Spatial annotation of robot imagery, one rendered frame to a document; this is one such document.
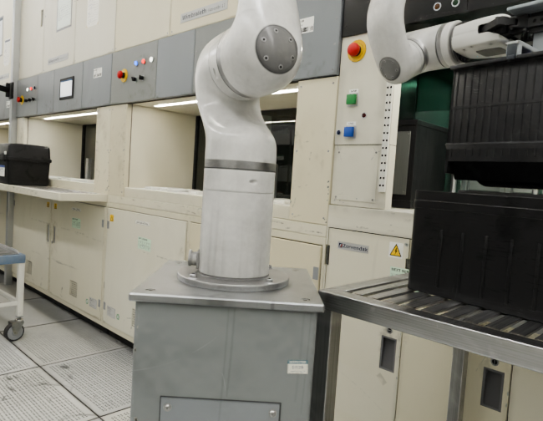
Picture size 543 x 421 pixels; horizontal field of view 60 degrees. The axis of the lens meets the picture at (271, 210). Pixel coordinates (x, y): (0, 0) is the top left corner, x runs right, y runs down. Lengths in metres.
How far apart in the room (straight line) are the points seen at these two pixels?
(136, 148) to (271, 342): 2.00
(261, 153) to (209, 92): 0.15
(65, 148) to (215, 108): 3.29
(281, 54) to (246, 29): 0.06
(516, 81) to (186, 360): 0.64
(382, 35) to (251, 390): 0.67
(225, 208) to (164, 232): 1.50
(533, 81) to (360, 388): 1.05
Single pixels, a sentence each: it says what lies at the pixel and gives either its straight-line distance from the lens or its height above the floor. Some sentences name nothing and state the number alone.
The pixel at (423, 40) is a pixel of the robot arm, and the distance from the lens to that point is 1.01.
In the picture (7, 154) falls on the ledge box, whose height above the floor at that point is 0.99.
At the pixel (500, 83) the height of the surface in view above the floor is 1.10.
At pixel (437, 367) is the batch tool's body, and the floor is 0.46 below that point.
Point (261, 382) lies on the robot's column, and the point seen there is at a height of 0.64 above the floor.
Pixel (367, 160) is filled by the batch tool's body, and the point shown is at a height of 1.01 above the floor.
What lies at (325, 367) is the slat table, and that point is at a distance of 0.80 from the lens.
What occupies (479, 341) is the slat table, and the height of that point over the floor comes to 0.75.
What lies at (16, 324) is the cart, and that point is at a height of 0.09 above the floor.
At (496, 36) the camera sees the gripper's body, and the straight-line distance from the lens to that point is 0.93.
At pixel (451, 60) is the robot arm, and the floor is 1.18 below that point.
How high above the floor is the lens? 0.93
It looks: 3 degrees down
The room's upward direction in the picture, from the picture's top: 4 degrees clockwise
